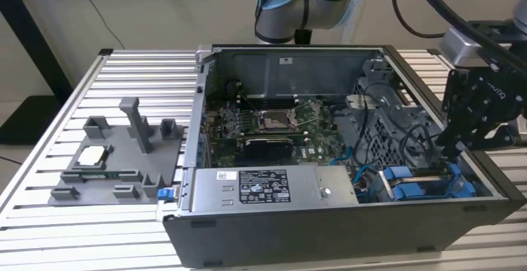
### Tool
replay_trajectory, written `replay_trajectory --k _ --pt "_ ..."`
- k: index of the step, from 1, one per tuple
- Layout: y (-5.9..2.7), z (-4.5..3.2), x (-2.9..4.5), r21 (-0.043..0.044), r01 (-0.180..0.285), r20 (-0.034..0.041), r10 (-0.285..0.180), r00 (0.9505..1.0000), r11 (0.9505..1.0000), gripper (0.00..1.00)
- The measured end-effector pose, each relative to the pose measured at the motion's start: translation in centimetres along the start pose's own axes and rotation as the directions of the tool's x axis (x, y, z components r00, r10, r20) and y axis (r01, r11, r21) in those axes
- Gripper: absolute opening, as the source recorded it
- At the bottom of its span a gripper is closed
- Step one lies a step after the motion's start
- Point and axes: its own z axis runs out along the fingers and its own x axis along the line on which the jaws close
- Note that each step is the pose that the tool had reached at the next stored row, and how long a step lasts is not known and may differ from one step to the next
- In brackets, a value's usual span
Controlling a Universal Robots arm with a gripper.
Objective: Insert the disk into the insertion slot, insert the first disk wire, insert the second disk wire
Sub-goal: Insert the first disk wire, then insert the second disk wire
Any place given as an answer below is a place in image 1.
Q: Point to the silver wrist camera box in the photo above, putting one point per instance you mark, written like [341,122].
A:
[459,47]

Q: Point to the metal drive cage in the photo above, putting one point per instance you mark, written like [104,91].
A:
[382,147]

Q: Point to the metal disk bay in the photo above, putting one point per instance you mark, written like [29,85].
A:
[385,184]

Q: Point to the blue case latch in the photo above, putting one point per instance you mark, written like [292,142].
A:
[164,194]

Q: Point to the thin metal locking lever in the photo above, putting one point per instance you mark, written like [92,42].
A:
[249,103]

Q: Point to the CPU socket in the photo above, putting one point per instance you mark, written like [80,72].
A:
[273,119]

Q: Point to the blue disk carrier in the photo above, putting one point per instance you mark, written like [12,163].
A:
[409,190]

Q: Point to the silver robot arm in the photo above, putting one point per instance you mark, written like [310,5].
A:
[324,2]

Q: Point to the grey parts rack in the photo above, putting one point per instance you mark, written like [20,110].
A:
[122,166]

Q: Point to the black grey PC case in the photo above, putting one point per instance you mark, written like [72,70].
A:
[308,240]

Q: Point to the black graphics card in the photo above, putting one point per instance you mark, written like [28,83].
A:
[262,150]

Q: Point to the green Dell motherboard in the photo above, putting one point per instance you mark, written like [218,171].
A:
[320,147]

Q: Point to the silver CPU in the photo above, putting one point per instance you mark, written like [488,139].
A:
[94,156]

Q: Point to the silver power supply unit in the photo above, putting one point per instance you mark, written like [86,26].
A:
[333,178]

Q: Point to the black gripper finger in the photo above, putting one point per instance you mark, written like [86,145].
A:
[481,144]
[455,92]

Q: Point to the green RAM stick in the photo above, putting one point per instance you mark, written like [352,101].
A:
[102,176]

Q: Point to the hard disk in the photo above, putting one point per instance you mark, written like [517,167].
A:
[397,175]

